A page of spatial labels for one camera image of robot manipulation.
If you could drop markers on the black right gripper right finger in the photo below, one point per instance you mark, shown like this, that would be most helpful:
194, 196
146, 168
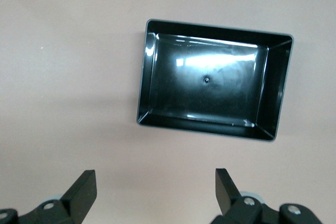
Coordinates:
228, 197

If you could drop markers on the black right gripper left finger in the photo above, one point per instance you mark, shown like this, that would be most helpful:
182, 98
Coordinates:
76, 197

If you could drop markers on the black plastic box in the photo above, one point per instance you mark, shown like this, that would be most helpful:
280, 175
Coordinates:
210, 90

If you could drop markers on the large fabric table cover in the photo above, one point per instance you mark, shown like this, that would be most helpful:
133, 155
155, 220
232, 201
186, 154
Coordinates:
65, 77

